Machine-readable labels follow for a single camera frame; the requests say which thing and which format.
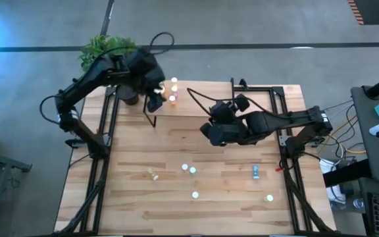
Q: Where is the white power strip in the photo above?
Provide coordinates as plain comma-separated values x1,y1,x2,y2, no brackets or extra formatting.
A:
319,157,337,174

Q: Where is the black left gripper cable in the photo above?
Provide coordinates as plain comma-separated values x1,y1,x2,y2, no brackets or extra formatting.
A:
149,31,176,55

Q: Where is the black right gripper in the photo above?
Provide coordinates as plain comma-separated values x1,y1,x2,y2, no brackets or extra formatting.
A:
199,95,251,147

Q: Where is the green potted plant black pot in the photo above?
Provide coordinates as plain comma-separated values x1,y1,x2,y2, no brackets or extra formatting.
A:
78,34,141,106

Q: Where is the black aluminium table frame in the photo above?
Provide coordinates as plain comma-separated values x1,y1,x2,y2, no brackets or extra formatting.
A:
53,84,340,236

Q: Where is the black floor mat orange edge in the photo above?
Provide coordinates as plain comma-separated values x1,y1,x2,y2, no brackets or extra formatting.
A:
347,0,379,26

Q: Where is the grey metal stand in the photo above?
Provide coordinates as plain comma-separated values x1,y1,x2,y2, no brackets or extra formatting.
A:
0,147,32,237

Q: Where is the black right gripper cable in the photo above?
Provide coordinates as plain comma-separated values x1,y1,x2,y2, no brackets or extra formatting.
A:
186,87,276,119

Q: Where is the wooden shelf black metal frame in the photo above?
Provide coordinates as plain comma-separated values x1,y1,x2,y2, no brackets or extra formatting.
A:
142,78,240,128

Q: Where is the yellow floor cable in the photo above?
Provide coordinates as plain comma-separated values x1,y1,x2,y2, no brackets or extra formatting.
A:
316,113,368,155

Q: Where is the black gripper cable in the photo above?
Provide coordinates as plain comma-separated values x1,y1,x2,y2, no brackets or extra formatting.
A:
186,87,276,119
149,31,176,55

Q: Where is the black desk leg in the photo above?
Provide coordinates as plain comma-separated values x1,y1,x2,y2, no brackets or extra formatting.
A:
322,160,373,188

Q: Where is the grey side desk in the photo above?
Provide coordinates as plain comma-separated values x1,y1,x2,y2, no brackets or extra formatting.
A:
350,84,379,185

